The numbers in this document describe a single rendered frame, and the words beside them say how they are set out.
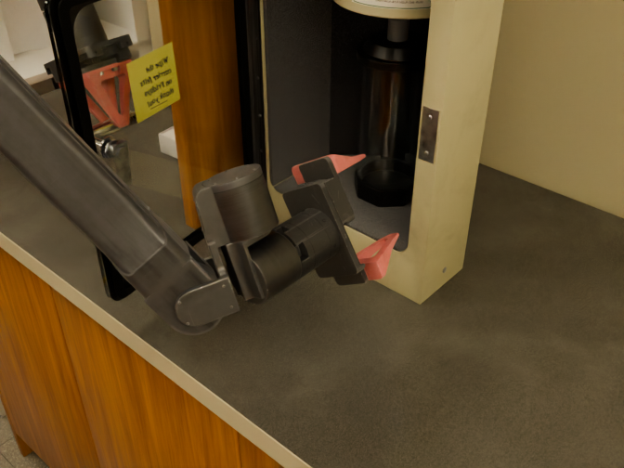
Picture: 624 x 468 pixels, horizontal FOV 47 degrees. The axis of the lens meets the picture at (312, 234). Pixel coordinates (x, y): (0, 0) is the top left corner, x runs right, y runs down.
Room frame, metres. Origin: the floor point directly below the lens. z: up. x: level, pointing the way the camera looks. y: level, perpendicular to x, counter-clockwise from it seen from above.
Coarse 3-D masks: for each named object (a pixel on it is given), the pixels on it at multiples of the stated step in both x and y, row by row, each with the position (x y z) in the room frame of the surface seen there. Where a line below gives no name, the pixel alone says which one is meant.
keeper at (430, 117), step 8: (424, 112) 0.77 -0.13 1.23; (432, 112) 0.77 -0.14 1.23; (424, 120) 0.77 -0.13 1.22; (432, 120) 0.77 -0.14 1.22; (424, 128) 0.77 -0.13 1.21; (432, 128) 0.76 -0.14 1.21; (424, 136) 0.77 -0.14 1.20; (432, 136) 0.76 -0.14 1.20; (424, 144) 0.77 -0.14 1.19; (432, 144) 0.76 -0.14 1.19; (424, 152) 0.77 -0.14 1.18; (432, 152) 0.76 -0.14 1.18; (424, 160) 0.77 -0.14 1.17; (432, 160) 0.76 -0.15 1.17
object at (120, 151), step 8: (112, 144) 0.74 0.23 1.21; (120, 144) 0.73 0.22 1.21; (112, 152) 0.73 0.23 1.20; (120, 152) 0.72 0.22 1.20; (128, 152) 0.73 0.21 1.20; (120, 160) 0.72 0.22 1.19; (128, 160) 0.73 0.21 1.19; (120, 168) 0.72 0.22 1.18; (128, 168) 0.73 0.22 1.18; (120, 176) 0.72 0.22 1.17; (128, 176) 0.73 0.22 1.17; (128, 184) 0.73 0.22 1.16
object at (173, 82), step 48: (48, 0) 0.70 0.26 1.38; (144, 0) 0.80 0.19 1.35; (192, 0) 0.87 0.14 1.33; (96, 48) 0.74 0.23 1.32; (144, 48) 0.80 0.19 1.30; (192, 48) 0.86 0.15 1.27; (96, 96) 0.73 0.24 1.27; (144, 96) 0.79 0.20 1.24; (192, 96) 0.85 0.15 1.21; (96, 144) 0.72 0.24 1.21; (144, 144) 0.78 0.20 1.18; (192, 144) 0.85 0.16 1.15; (240, 144) 0.93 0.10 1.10; (144, 192) 0.77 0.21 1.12
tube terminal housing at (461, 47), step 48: (432, 0) 0.78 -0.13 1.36; (480, 0) 0.80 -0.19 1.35; (432, 48) 0.77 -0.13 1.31; (480, 48) 0.81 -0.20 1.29; (432, 96) 0.77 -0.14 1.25; (480, 96) 0.82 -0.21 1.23; (480, 144) 0.84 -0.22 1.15; (432, 192) 0.76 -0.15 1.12; (432, 240) 0.77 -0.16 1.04; (432, 288) 0.78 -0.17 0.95
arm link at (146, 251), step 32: (0, 64) 0.56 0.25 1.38; (0, 96) 0.54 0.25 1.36; (32, 96) 0.56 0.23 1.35; (0, 128) 0.53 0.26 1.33; (32, 128) 0.54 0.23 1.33; (64, 128) 0.55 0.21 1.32; (32, 160) 0.53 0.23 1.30; (64, 160) 0.53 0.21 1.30; (96, 160) 0.55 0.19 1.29; (64, 192) 0.52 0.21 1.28; (96, 192) 0.53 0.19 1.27; (128, 192) 0.54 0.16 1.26; (96, 224) 0.52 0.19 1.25; (128, 224) 0.52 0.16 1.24; (160, 224) 0.53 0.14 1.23; (128, 256) 0.51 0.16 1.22; (160, 256) 0.51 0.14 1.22; (192, 256) 0.56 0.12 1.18; (160, 288) 0.50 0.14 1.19
